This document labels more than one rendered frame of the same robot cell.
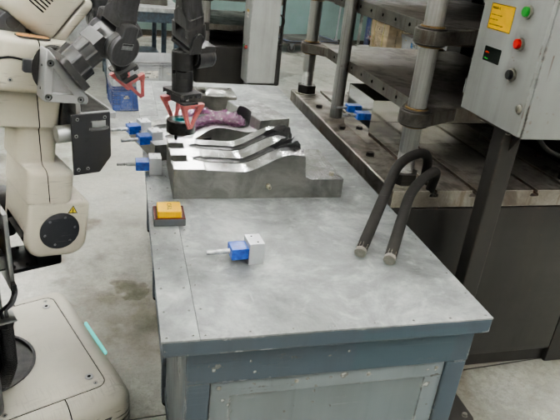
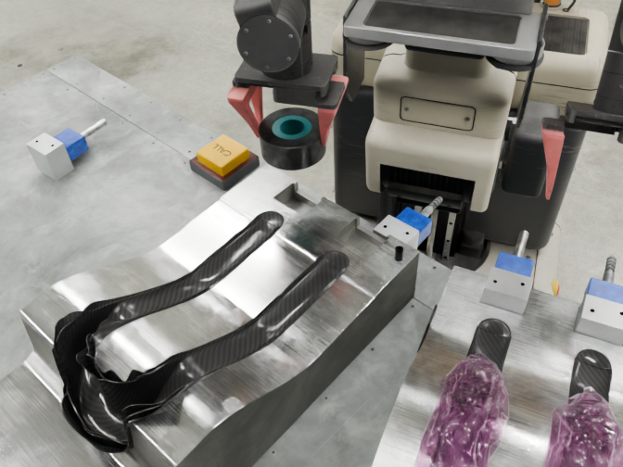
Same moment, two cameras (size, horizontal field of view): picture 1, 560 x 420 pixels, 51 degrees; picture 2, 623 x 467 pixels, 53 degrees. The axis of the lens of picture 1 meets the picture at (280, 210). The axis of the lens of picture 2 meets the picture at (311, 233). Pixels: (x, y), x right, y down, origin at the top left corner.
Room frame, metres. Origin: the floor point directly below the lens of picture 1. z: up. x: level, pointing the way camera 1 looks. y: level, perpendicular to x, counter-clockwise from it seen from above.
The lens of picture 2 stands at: (2.09, 0.02, 1.46)
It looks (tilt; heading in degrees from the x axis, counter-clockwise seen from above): 47 degrees down; 151
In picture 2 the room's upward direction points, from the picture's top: 4 degrees counter-clockwise
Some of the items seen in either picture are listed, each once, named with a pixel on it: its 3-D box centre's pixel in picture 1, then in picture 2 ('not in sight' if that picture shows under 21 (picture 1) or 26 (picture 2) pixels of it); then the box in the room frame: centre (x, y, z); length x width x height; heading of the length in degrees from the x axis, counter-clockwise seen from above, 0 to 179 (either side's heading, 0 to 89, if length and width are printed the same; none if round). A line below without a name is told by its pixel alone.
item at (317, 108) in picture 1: (419, 135); not in sight; (2.49, -0.58, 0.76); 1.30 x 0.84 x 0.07; 16
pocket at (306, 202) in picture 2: (179, 164); (299, 207); (1.56, 0.30, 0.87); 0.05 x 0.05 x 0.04; 16
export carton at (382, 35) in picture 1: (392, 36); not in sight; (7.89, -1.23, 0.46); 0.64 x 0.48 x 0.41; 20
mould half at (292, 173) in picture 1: (252, 160); (196, 336); (1.67, 0.10, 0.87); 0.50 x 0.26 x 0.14; 106
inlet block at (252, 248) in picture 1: (233, 250); (73, 141); (1.17, 0.10, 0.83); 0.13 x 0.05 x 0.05; 111
